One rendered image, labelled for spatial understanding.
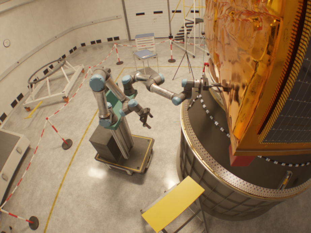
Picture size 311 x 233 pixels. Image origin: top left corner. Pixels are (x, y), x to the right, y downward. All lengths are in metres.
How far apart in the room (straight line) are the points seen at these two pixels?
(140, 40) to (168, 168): 4.76
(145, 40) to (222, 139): 5.22
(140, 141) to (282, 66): 2.48
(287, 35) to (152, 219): 1.06
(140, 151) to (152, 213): 1.74
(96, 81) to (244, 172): 1.40
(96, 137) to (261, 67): 2.17
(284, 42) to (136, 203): 2.57
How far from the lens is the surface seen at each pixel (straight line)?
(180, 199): 0.98
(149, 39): 6.03
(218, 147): 1.40
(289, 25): 0.54
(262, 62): 0.57
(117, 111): 1.74
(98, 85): 1.14
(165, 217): 0.97
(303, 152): 1.18
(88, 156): 3.32
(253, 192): 1.51
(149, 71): 4.85
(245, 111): 0.69
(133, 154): 2.58
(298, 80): 0.58
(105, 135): 2.29
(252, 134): 0.76
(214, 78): 1.46
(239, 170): 1.40
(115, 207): 2.68
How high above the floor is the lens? 2.48
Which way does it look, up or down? 45 degrees down
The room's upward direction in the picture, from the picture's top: 8 degrees counter-clockwise
